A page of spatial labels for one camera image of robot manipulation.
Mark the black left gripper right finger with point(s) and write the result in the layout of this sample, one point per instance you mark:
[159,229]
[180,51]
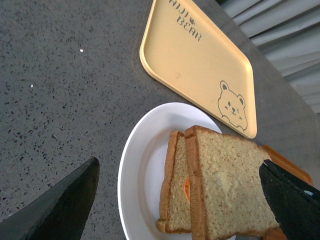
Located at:
[294,203]

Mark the fried egg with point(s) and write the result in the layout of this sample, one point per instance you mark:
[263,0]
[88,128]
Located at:
[187,188]

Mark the brown wooden tray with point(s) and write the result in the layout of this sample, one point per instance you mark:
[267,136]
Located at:
[289,166]

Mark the bread slice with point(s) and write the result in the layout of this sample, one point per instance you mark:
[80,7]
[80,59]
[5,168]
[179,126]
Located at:
[226,195]
[174,208]

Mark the yellow bear tray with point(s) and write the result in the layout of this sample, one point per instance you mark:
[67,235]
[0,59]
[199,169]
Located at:
[186,51]

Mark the white round plate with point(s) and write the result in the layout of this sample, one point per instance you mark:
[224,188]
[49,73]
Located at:
[142,164]

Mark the grey curtain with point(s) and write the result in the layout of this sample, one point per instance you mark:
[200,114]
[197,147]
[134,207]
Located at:
[287,32]

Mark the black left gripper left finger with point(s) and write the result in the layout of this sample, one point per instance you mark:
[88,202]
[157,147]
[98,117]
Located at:
[61,212]

